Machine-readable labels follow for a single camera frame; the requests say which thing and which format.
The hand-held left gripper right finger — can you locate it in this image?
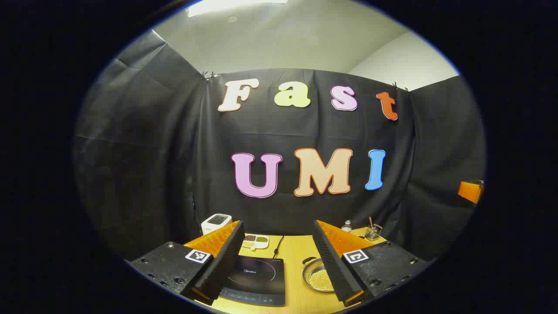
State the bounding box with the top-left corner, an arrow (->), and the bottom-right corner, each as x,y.
313,219 -> 432,307

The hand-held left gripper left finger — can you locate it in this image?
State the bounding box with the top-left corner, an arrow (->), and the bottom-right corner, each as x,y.
131,220 -> 245,306

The steel pot with black handle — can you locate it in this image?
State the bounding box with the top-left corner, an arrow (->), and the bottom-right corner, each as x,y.
302,256 -> 336,293

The black induction cooktop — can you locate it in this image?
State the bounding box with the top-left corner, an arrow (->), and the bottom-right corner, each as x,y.
218,255 -> 286,307

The white divided dish of beans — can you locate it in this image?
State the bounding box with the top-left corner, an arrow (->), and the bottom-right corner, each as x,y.
242,234 -> 270,251

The white toaster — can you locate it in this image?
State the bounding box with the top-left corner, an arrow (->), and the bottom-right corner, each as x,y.
201,213 -> 233,236

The black backdrop cloth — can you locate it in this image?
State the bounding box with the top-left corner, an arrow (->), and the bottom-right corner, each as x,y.
73,30 -> 487,262

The ceiling light panel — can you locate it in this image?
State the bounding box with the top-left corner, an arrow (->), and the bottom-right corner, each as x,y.
187,0 -> 289,18

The wire mesh basket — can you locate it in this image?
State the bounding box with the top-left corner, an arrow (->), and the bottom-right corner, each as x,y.
364,223 -> 383,242

